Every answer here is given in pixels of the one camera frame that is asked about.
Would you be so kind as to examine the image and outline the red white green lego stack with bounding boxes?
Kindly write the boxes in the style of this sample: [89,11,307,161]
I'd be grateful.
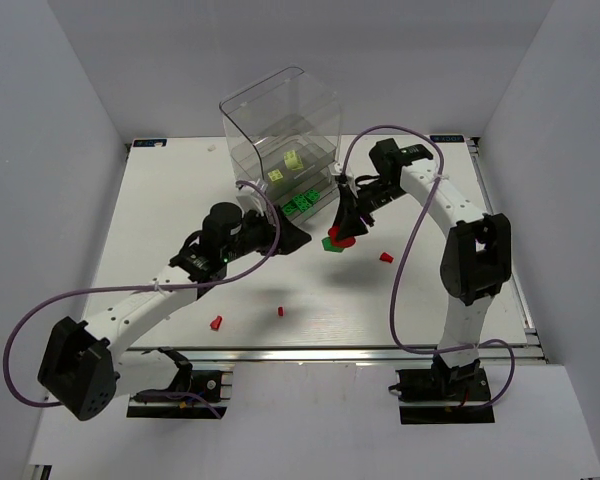
[321,226,356,253]

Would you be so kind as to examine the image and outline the green lego brick long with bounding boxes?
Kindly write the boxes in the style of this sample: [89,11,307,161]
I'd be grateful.
[282,201,306,216]

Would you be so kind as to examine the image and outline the yellow lego brick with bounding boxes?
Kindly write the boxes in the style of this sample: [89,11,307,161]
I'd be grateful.
[283,150,304,171]
[268,169,284,184]

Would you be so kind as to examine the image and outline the grey drawer trays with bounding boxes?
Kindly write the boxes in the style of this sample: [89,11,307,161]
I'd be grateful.
[230,134,338,226]

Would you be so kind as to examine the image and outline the red cone lego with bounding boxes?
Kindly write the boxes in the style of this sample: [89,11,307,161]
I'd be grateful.
[379,252,394,263]
[210,315,223,331]

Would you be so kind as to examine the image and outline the clear acrylic cover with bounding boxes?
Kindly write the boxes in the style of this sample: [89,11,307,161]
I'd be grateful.
[218,66,344,234]

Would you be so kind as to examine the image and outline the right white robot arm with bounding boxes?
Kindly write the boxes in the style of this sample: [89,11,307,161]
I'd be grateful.
[329,139,512,378]

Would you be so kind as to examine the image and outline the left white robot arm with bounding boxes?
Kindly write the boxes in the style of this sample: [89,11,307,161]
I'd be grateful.
[38,202,311,421]

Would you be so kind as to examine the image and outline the right blue label sticker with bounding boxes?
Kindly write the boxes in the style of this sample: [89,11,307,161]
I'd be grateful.
[429,134,465,143]

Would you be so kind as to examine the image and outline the blue label sticker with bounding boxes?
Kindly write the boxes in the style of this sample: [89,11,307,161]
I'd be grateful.
[429,134,465,143]
[132,139,167,148]

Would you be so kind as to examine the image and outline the left blue label sticker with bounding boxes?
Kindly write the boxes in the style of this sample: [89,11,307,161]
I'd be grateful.
[132,139,167,148]

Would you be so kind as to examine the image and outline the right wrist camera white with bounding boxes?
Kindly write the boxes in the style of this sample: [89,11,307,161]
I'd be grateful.
[329,162,354,185]

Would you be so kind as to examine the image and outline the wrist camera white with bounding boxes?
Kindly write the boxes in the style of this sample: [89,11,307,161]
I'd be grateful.
[236,179,267,214]
[329,162,354,185]

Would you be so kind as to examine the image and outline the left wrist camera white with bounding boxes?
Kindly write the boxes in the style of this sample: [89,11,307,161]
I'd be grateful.
[236,179,267,214]

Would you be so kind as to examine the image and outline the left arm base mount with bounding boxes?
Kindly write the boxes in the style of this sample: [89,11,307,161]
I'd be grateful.
[126,347,233,420]

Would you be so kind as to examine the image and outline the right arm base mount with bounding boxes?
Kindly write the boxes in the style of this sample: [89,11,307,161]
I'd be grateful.
[388,357,495,425]

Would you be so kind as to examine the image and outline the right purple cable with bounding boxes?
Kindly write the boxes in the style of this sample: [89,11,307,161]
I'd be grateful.
[337,124,516,412]

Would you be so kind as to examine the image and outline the purple cable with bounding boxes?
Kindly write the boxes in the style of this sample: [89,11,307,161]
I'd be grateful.
[337,124,516,412]
[3,180,282,419]

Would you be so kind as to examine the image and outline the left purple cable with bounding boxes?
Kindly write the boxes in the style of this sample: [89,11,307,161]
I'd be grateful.
[3,180,282,419]

